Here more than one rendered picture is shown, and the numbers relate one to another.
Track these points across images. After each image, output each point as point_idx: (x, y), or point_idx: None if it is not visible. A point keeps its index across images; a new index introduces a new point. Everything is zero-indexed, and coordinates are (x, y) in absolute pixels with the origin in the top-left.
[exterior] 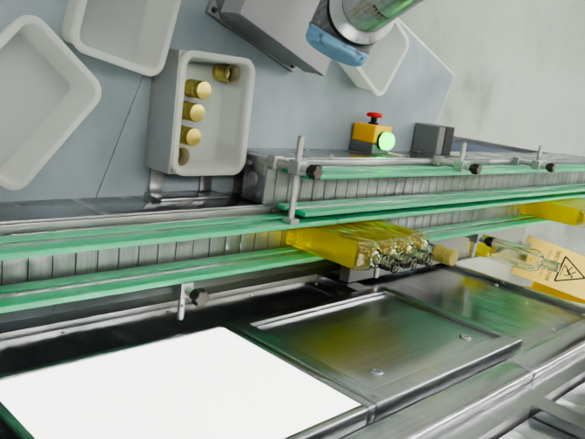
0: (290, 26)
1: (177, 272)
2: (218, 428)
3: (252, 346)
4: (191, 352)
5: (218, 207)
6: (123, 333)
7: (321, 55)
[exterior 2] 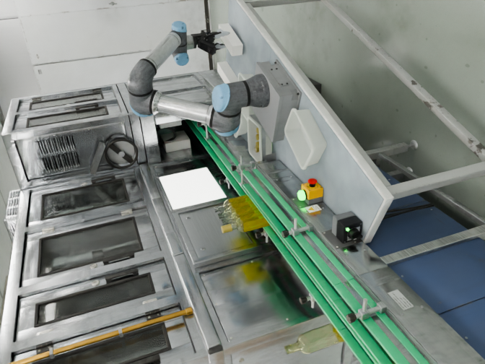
0: (261, 117)
1: (231, 175)
2: (175, 189)
3: (211, 199)
4: (211, 190)
5: (248, 169)
6: None
7: (270, 133)
